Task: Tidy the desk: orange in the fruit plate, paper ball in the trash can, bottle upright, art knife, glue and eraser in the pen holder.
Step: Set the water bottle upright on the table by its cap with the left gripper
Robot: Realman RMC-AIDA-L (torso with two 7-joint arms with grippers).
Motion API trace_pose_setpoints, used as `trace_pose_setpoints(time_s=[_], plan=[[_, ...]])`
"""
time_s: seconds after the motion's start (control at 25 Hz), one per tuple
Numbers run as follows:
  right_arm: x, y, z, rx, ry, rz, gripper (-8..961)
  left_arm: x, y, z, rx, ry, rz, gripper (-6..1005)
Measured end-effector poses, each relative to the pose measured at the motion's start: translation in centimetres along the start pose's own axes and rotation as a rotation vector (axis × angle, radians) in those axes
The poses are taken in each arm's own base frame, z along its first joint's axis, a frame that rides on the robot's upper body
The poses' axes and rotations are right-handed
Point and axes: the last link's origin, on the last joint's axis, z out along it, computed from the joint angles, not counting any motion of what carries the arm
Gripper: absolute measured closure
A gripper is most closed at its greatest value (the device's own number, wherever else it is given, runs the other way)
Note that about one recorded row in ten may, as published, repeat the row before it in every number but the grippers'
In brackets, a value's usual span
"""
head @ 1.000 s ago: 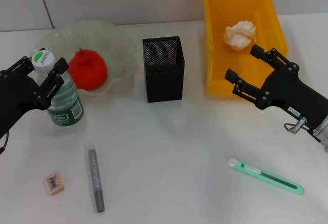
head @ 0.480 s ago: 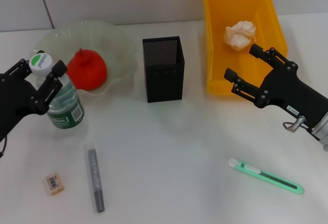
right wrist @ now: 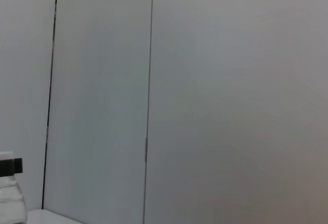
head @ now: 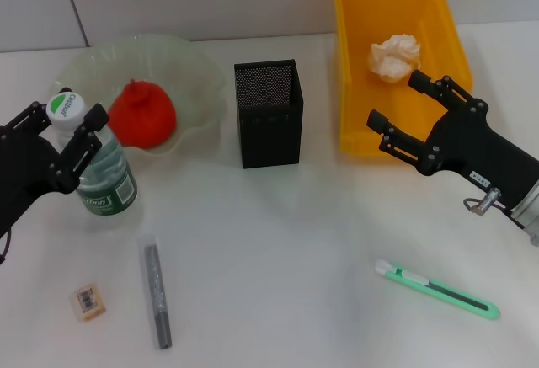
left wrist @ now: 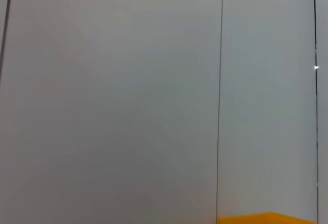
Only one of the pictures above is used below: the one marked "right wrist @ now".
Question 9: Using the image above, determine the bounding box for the clear bottle with green label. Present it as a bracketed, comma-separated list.
[0, 151, 28, 224]

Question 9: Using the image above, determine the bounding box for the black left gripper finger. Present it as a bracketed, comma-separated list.
[0, 158, 23, 176]

